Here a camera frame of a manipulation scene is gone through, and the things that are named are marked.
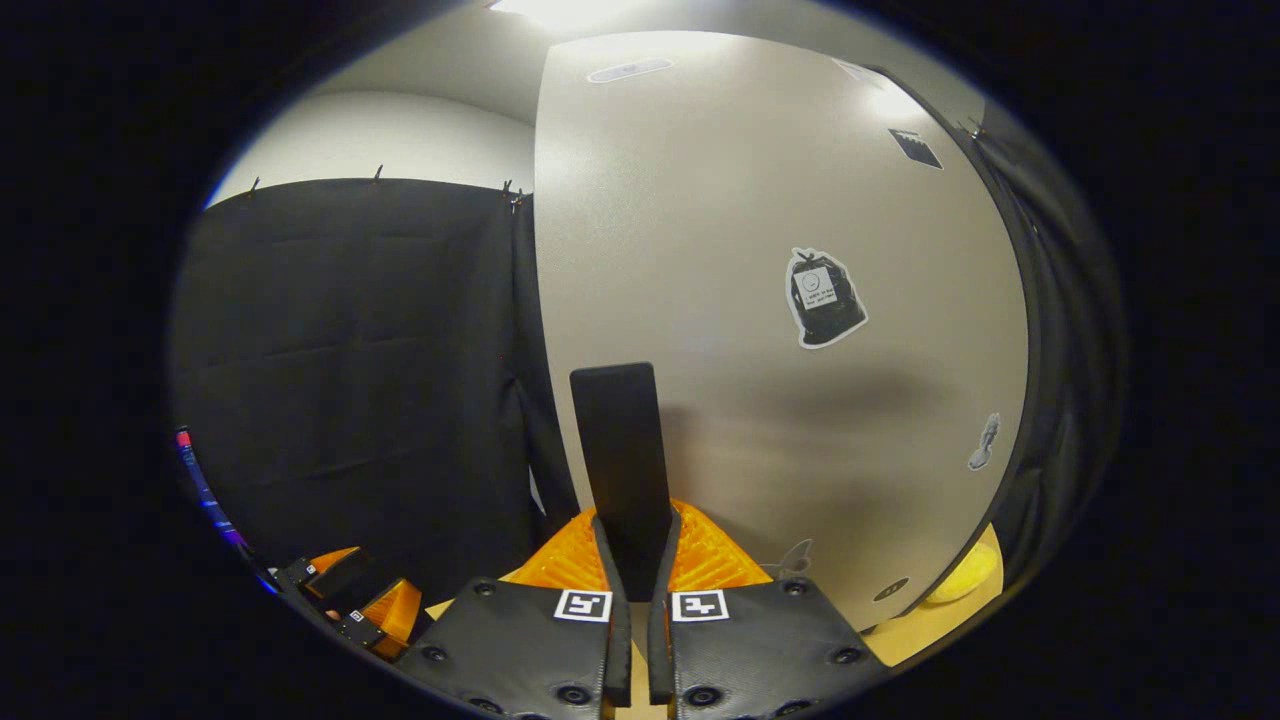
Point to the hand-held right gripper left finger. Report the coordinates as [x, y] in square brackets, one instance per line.
[615, 640]

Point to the ceiling light panel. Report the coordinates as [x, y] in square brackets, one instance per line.
[560, 8]

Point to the yellow round bun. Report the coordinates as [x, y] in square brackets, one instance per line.
[965, 578]

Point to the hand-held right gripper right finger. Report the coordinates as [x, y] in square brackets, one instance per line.
[660, 640]

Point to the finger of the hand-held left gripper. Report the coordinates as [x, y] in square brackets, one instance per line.
[395, 608]
[345, 578]

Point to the black backdrop cloth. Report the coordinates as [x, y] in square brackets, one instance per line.
[350, 350]

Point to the grey cabinet door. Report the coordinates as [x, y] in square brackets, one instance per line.
[750, 200]

